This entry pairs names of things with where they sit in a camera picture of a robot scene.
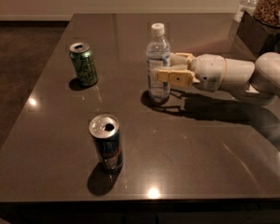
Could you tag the green soda can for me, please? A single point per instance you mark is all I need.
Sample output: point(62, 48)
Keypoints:
point(81, 56)

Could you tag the blue label plastic water bottle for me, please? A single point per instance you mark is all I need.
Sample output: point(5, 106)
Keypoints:
point(158, 57)

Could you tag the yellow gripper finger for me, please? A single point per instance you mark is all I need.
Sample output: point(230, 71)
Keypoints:
point(181, 59)
point(180, 78)

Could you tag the blue energy drink can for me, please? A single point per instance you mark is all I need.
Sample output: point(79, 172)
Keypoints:
point(104, 130)

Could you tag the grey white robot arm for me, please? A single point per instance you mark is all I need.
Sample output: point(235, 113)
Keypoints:
point(255, 83)

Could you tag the dark snack holder box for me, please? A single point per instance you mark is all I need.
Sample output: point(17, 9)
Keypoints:
point(257, 37)

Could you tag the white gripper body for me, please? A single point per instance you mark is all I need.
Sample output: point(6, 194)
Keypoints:
point(209, 69)

